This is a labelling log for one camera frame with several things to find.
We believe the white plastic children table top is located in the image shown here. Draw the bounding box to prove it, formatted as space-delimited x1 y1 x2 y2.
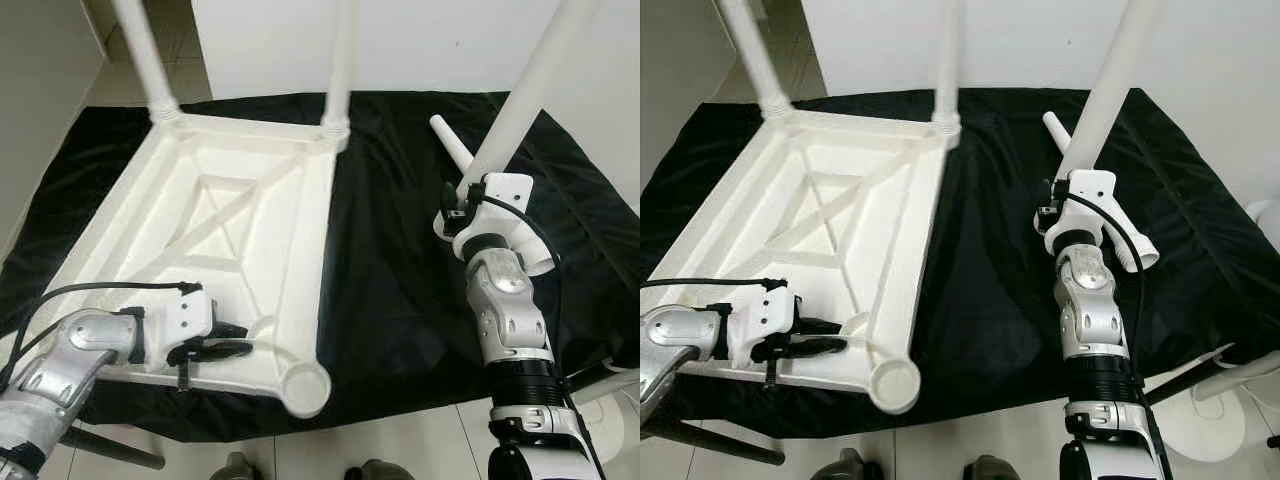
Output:
640 100 951 416
0 105 353 419

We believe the black fabric table cover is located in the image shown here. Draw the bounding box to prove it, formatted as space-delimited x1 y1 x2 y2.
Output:
640 88 1280 441
0 90 641 443

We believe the black metal table leg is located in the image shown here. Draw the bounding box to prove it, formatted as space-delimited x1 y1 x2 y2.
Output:
650 415 786 466
1145 345 1236 406
550 365 626 401
60 428 166 471

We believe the white standing fan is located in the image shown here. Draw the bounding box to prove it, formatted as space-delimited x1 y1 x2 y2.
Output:
1150 200 1280 466
570 365 641 471

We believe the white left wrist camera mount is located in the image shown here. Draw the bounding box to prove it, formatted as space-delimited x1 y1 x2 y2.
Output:
728 288 798 366
160 285 216 356

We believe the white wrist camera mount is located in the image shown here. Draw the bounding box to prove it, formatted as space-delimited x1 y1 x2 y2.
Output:
452 173 534 261
1045 170 1116 256
728 288 798 366
160 285 216 356

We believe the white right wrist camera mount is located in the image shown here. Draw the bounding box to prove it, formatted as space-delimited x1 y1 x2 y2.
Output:
1045 170 1116 256
452 173 534 261

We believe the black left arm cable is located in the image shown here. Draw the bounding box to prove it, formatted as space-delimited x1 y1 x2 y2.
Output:
640 277 786 293
0 281 201 391

